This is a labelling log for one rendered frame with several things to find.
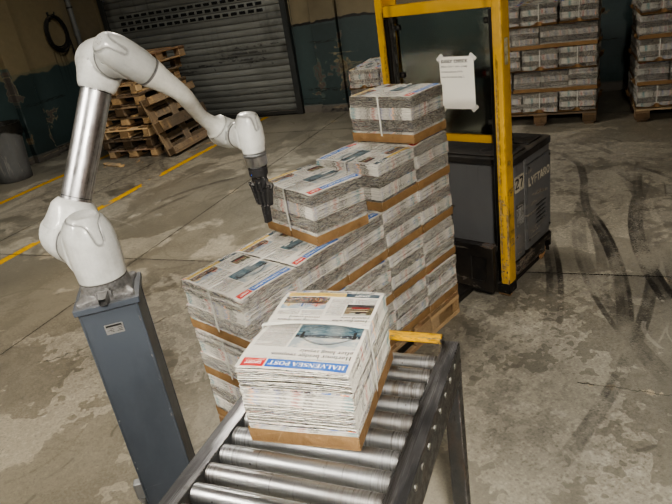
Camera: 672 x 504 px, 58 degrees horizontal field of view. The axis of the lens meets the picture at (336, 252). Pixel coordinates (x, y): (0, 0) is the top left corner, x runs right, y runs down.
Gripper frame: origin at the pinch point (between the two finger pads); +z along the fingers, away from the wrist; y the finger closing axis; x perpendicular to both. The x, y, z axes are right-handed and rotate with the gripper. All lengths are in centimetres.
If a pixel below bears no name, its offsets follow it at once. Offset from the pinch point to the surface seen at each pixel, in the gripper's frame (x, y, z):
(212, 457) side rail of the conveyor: 91, -71, 20
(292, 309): 55, -70, -3
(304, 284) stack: 3.1, -17.9, 27.1
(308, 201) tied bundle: -10.7, -14.1, -3.2
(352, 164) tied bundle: -51, -4, -5
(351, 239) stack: -28.1, -18.2, 20.3
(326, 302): 48, -77, -3
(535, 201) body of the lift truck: -177, -34, 56
